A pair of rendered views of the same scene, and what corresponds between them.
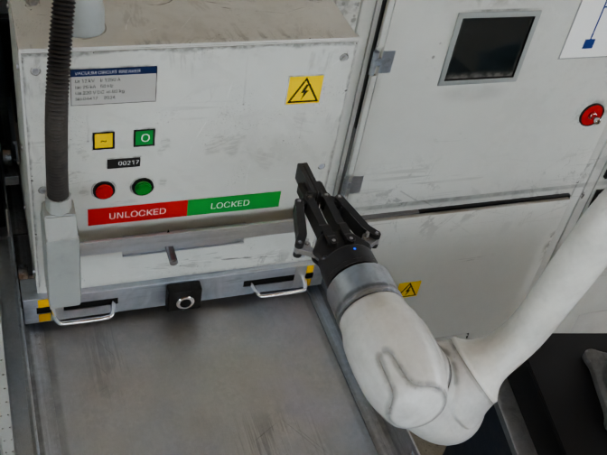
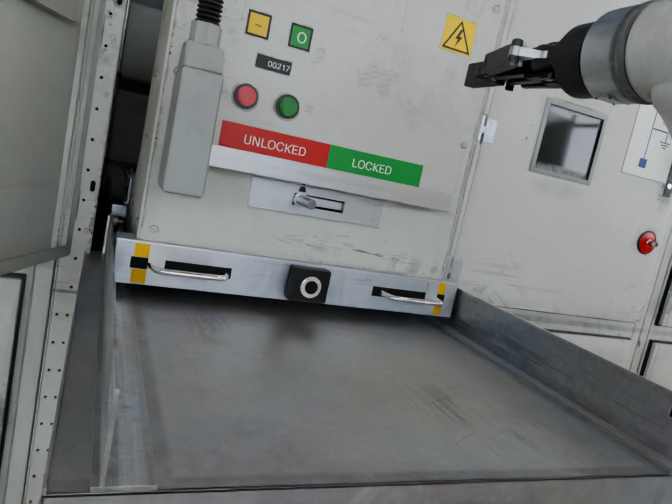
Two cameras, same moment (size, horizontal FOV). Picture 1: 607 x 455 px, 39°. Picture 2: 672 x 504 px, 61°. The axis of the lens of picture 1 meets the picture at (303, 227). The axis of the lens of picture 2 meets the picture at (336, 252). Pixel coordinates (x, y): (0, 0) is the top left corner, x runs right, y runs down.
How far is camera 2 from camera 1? 0.99 m
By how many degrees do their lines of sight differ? 33
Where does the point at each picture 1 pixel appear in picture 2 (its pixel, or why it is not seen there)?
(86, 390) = (184, 337)
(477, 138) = (559, 243)
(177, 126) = (335, 35)
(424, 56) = (519, 135)
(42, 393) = (122, 328)
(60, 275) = (188, 132)
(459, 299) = not seen: hidden behind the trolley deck
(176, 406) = (311, 365)
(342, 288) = (616, 15)
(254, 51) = not seen: outside the picture
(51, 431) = (130, 353)
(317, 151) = (462, 122)
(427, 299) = not seen: hidden behind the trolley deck
